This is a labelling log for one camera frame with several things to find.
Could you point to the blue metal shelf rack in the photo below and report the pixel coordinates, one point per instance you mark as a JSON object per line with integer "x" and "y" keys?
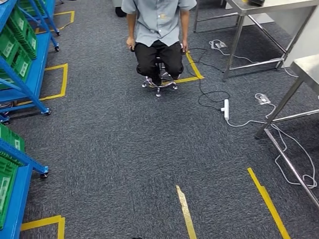
{"x": 50, "y": 8}
{"x": 17, "y": 198}
{"x": 37, "y": 59}

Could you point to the stainless steel workbench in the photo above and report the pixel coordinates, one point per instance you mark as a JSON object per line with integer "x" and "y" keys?
{"x": 308, "y": 71}

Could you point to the chrome stool base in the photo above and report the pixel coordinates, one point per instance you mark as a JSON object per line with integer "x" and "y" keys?
{"x": 159, "y": 86}

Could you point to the white power strip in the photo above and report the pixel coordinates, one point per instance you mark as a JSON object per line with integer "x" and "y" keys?
{"x": 226, "y": 109}
{"x": 220, "y": 44}

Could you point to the person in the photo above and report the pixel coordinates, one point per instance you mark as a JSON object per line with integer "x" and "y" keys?
{"x": 156, "y": 23}

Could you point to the black rounded floor object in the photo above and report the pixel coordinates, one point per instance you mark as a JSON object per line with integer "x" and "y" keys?
{"x": 120, "y": 12}

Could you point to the white power adapter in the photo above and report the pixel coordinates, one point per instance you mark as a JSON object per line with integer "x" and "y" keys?
{"x": 263, "y": 99}

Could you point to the steel side table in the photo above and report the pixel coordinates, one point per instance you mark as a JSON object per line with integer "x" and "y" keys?
{"x": 249, "y": 5}

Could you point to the yellow floor tape outline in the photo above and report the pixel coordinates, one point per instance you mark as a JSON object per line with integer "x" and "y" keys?
{"x": 269, "y": 201}

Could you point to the green plastic crate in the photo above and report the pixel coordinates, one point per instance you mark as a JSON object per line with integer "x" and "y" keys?
{"x": 25, "y": 31}
{"x": 21, "y": 64}
{"x": 12, "y": 140}
{"x": 6, "y": 188}
{"x": 29, "y": 5}

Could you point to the white cabinet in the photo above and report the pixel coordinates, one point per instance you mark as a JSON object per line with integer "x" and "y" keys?
{"x": 301, "y": 36}

